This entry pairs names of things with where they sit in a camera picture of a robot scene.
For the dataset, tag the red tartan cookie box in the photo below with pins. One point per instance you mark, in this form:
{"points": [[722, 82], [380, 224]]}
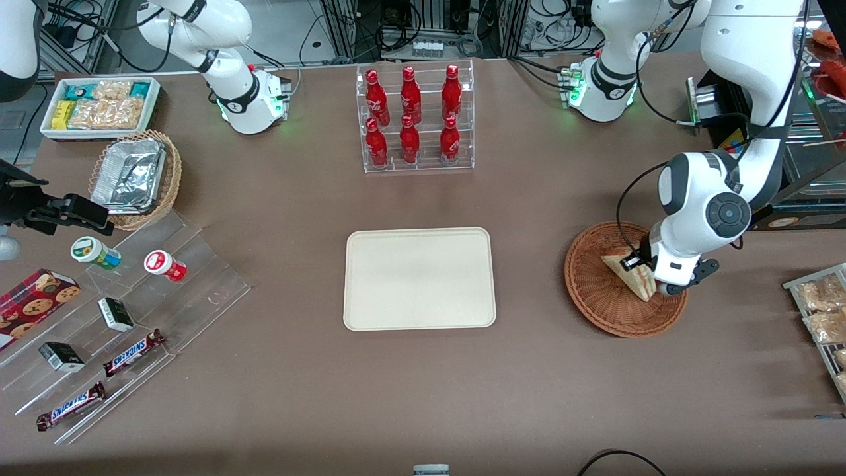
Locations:
{"points": [[33, 304]]}

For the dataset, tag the black food warmer machine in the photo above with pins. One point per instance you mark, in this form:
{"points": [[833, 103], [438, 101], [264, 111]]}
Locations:
{"points": [[826, 218]]}

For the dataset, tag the green lidded sunflower cup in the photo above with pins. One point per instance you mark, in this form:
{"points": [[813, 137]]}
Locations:
{"points": [[89, 250]]}

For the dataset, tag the clear acrylic stepped stand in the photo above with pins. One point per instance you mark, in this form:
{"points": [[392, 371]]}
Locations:
{"points": [[198, 277]]}

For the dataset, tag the yellow snack packet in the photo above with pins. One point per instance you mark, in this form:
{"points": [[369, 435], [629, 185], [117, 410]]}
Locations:
{"points": [[63, 115]]}

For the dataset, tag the white power strip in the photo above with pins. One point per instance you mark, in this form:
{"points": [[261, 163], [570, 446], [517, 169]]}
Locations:
{"points": [[428, 48]]}

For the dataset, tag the red lidded cup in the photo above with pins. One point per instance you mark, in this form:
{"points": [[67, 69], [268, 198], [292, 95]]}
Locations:
{"points": [[162, 264]]}

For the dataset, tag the clear acrylic bottle rack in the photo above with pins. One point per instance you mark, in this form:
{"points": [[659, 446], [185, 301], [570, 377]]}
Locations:
{"points": [[429, 66]]}

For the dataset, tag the tray of packaged snacks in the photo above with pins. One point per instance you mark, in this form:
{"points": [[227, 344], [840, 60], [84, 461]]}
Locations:
{"points": [[793, 285]]}

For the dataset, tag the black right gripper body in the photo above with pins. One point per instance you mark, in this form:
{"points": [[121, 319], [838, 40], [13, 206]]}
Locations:
{"points": [[14, 200]]}

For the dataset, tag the silver foil packets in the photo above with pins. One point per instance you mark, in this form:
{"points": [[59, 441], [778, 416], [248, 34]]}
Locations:
{"points": [[129, 175]]}

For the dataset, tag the small grey device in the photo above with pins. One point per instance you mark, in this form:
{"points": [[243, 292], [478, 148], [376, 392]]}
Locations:
{"points": [[431, 471]]}

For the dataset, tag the white plastic bin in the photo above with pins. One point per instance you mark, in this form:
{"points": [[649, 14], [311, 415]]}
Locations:
{"points": [[153, 109]]}

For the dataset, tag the clear bag of snacks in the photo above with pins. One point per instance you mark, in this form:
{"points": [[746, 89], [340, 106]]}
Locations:
{"points": [[106, 114], [112, 90]]}

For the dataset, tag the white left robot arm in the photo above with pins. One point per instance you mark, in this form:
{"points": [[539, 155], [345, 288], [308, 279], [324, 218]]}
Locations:
{"points": [[753, 53]]}

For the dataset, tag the triangular sandwich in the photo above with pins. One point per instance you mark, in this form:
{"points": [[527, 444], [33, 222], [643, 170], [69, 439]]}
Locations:
{"points": [[628, 281]]}

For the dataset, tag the brown wicker basket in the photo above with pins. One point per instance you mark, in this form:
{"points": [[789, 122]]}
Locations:
{"points": [[595, 291]]}

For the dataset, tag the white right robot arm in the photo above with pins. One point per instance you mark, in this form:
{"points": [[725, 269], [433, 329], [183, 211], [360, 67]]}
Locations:
{"points": [[231, 73]]}

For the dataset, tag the Snickers chocolate bar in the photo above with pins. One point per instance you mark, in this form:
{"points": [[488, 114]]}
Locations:
{"points": [[71, 406], [134, 354]]}

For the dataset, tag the small dark green box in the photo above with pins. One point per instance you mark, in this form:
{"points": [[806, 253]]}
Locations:
{"points": [[61, 357], [115, 315]]}

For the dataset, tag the light wicker basket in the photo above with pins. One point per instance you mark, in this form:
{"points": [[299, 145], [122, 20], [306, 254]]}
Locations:
{"points": [[173, 178]]}

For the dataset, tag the clear bag of pastries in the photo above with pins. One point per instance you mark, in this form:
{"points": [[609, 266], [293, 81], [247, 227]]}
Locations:
{"points": [[823, 294], [841, 358], [826, 327]]}

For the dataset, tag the beige plastic tray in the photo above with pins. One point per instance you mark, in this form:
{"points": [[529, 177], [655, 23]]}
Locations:
{"points": [[416, 277]]}

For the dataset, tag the teal snack packet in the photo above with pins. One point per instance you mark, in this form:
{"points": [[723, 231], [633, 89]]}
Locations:
{"points": [[140, 89], [77, 92]]}

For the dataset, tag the red Coca-Cola bottle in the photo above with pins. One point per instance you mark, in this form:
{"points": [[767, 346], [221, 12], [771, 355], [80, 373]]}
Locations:
{"points": [[376, 147], [449, 143], [410, 98], [409, 144], [376, 99], [451, 96]]}

